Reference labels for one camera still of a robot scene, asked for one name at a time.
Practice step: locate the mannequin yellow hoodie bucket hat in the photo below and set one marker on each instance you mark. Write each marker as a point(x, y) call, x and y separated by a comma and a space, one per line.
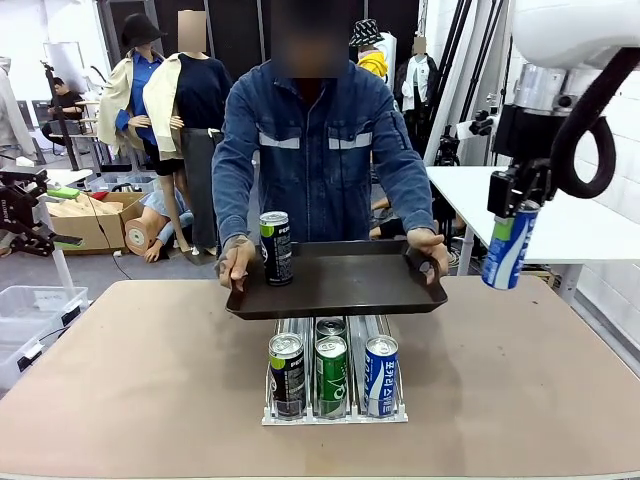
point(372, 45)

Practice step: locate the person's tattooed right hand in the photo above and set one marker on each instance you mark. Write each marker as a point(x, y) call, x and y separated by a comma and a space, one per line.
point(235, 260)

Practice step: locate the lying mannequin light blue clothes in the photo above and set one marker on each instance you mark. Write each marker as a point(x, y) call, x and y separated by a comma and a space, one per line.
point(150, 230)

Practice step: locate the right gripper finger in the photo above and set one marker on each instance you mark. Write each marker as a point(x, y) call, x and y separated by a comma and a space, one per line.
point(502, 195)
point(537, 182)

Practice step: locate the mannequin black hat blue shirt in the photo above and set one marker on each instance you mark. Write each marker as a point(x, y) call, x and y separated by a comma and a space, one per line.
point(125, 100)

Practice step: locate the blue Pocari Sweat can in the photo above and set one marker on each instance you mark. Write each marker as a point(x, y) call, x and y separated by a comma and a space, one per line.
point(507, 255)
point(381, 380)

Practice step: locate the person's right forearm denim sleeve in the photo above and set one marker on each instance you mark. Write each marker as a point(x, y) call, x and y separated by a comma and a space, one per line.
point(232, 200)

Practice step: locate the seated person black shirt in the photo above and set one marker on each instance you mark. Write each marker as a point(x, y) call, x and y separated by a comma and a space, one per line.
point(67, 102)

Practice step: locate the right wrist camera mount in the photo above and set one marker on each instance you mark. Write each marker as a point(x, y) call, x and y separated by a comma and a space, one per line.
point(480, 124)

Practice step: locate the mannequin navy top cream jacket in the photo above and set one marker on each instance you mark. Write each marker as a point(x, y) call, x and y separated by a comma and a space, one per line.
point(190, 125)

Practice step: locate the dark brown serving tray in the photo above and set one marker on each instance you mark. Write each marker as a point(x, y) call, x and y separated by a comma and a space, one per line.
point(345, 285)

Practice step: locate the grey hooded garment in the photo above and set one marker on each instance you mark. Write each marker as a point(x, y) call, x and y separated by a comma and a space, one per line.
point(10, 120)

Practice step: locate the large white table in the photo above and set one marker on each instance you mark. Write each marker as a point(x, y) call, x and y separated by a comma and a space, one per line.
point(575, 235)

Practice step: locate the person's left forearm denim sleeve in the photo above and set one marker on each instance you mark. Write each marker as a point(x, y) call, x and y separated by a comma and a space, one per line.
point(410, 200)

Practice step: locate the green Chilsung cider can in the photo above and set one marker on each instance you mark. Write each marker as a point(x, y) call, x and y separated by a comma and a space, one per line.
point(331, 380)
point(331, 327)

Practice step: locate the mannequin white jacket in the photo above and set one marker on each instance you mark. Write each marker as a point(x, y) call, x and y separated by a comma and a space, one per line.
point(417, 80)

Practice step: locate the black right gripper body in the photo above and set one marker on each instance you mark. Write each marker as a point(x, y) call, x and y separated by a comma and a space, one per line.
point(525, 132)

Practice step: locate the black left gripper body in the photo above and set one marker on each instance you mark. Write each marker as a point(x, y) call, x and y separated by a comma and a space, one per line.
point(15, 205)

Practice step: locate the black tripod with camera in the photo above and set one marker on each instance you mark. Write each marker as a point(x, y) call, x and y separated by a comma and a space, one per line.
point(60, 120)

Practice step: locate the person's torso denim jacket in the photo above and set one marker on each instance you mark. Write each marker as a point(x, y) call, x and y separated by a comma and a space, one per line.
point(320, 150)

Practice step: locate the person's left hand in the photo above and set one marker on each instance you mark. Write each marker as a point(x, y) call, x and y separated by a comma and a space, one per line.
point(430, 250)

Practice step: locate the white can dispenser rack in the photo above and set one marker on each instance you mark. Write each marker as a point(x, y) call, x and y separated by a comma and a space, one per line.
point(357, 330)

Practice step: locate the small white table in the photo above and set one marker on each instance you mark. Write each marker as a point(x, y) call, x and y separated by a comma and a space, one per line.
point(65, 175)

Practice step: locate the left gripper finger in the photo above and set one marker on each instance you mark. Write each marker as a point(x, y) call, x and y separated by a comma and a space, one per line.
point(65, 241)
point(62, 192)

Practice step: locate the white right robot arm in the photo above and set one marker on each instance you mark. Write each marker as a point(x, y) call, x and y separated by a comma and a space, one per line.
point(565, 30)

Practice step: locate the clear plastic storage bin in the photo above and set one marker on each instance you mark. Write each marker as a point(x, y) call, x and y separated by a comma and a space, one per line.
point(15, 345)
point(30, 300)

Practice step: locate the brown cardboard box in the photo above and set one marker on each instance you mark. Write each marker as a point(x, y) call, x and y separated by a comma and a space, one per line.
point(95, 225)

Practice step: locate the white reflector board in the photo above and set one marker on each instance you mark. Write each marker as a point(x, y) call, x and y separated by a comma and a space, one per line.
point(65, 62)

